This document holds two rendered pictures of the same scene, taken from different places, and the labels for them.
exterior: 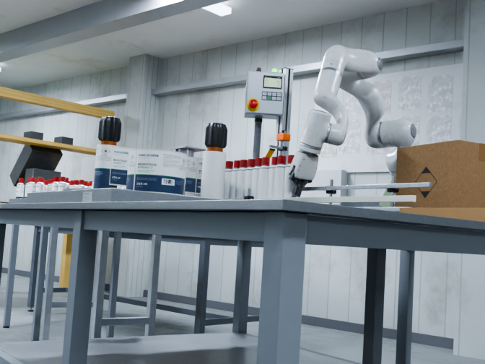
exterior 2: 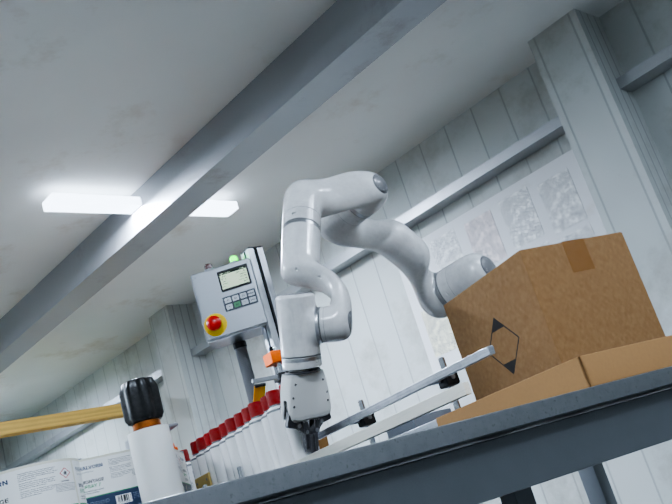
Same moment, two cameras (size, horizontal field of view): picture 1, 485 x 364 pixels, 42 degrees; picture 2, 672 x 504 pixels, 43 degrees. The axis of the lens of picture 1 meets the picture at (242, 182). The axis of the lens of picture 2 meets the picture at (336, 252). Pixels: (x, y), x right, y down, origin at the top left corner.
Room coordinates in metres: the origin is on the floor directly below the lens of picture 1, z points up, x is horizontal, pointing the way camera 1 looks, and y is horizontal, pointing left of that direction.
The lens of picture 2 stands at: (0.61, -0.43, 0.77)
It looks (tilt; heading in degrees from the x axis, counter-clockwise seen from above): 17 degrees up; 2
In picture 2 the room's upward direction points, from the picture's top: 17 degrees counter-clockwise
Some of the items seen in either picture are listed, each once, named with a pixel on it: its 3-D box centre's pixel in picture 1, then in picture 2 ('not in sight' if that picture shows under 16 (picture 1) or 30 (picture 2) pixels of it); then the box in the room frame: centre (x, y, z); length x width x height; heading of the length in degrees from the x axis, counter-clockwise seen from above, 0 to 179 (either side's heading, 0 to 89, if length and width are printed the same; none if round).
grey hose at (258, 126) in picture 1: (257, 141); (249, 380); (2.82, -0.05, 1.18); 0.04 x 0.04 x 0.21
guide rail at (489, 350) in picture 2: (313, 188); (334, 428); (2.42, -0.27, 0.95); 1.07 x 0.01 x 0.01; 36
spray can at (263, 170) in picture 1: (264, 182); (265, 445); (2.59, -0.09, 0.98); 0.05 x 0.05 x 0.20
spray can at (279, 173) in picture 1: (280, 181); (284, 435); (2.51, -0.15, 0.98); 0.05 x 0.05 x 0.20
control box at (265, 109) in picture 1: (264, 95); (232, 303); (2.77, -0.07, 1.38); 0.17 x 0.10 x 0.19; 91
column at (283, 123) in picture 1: (281, 144); (285, 370); (2.75, -0.16, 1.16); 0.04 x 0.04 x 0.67; 36
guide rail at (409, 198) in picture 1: (297, 200); (310, 459); (2.37, -0.21, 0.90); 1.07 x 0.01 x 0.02; 36
